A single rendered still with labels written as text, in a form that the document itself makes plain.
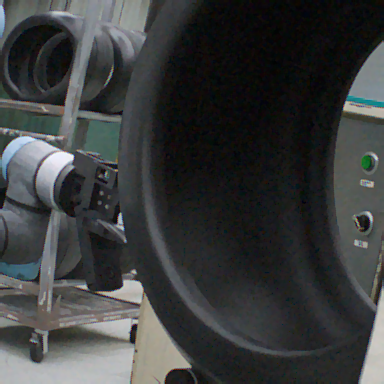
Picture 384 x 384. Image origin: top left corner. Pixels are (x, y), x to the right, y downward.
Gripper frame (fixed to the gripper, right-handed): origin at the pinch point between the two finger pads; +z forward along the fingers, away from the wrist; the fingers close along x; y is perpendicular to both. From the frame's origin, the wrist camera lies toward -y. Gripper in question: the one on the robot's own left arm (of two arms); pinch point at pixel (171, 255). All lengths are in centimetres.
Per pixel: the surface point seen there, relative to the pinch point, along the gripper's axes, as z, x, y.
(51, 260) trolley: -279, 208, -87
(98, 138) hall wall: -821, 673, -119
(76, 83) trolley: -290, 207, -12
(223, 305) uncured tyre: 8.4, 1.8, -3.3
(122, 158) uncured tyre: 1.6, -12.1, 10.6
